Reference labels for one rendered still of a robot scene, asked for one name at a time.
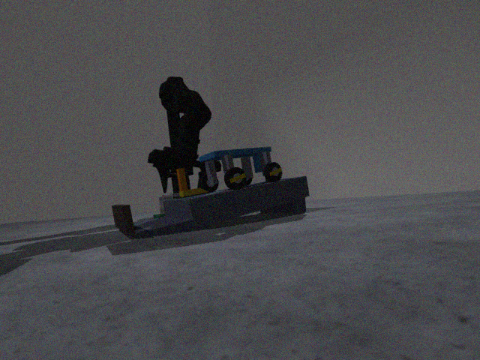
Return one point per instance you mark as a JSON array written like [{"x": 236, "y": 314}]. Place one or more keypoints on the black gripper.
[{"x": 185, "y": 153}]

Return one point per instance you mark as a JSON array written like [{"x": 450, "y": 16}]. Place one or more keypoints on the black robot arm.
[{"x": 177, "y": 98}]

